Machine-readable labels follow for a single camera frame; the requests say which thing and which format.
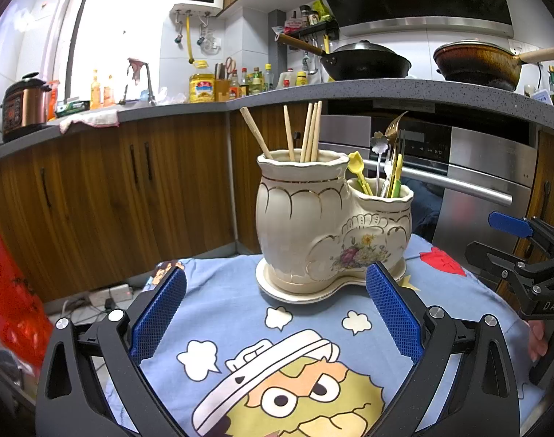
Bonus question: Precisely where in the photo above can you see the red plastic bag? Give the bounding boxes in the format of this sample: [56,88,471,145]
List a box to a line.
[0,200,54,360]

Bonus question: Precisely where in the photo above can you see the person's right hand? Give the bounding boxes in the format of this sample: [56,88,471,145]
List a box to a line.
[529,321,551,361]

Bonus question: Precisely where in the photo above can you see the gold metal fork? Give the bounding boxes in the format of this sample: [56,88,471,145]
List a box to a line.
[386,110,409,165]

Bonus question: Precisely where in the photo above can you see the cream ceramic drip tray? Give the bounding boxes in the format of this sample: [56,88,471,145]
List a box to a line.
[255,257,407,305]

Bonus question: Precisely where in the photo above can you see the green packet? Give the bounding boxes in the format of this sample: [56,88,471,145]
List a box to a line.
[54,99,91,117]

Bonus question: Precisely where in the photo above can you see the silver metal fork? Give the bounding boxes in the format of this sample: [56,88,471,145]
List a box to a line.
[381,146,396,198]

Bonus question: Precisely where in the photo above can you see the blue cartoon printed cloth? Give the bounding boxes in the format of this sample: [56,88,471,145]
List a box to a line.
[105,232,539,437]

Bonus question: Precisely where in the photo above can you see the stainless steel built-in oven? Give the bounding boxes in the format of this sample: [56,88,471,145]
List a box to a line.
[318,100,539,274]

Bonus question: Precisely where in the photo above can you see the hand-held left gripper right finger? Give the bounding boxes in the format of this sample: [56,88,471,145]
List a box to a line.
[365,261,521,437]

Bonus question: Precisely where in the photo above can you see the window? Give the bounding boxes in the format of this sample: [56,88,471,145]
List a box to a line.
[44,0,168,105]

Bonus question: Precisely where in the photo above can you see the yellow hose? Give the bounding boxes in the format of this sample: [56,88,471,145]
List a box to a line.
[183,11,196,64]

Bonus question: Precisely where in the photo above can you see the brown rag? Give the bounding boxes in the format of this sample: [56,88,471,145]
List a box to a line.
[127,58,148,85]

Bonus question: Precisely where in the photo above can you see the chrome kitchen faucet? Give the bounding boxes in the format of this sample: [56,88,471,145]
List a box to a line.
[119,57,158,106]

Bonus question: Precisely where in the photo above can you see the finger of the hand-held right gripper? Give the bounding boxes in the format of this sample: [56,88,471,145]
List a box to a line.
[488,212,554,260]
[465,240,554,301]

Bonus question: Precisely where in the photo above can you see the wooden kitchen cabinet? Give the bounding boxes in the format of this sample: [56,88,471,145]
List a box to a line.
[0,102,325,303]

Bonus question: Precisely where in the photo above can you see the wooden knife block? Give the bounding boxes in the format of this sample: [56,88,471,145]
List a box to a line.
[214,57,239,102]

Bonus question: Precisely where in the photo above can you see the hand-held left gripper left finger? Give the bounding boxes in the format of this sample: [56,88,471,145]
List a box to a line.
[35,265,189,437]

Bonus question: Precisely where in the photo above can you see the copper rice cooker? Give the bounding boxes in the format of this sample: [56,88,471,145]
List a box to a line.
[0,72,52,142]

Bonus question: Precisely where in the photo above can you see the black wall spice shelf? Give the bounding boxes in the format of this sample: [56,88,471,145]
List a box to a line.
[283,4,341,42]

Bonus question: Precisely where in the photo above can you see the pink dish cloth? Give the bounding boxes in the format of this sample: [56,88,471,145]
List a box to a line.
[58,107,120,135]

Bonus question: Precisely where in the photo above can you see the yellow and green plastic spoon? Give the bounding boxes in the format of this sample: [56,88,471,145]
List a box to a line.
[390,155,405,198]
[347,151,375,196]

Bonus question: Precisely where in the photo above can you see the black power cables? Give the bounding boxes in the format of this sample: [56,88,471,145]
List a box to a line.
[60,298,123,324]

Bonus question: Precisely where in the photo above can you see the silver flower-shaped spoon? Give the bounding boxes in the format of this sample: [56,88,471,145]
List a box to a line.
[370,131,391,196]

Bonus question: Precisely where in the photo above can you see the row of condiment bottles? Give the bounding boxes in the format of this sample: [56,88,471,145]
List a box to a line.
[229,64,309,98]

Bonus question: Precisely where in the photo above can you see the white power strip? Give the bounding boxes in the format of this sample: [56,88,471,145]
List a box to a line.
[89,283,133,308]

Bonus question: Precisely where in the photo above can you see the yellow cooking oil bottle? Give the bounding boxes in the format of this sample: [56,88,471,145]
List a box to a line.
[189,72,217,103]

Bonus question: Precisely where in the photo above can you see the cream floral ceramic utensil holder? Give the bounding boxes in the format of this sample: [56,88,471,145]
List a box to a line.
[255,149,415,293]

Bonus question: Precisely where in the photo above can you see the grey speckled countertop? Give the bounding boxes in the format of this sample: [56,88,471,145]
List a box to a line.
[0,79,554,167]

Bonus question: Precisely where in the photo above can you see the brown cooking pan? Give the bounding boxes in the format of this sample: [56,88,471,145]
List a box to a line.
[433,40,554,92]

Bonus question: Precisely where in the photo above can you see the black wok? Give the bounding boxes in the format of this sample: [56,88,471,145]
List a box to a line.
[277,32,413,82]

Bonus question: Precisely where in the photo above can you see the narrow wooden cabinet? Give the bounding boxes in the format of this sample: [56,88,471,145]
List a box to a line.
[495,130,554,301]

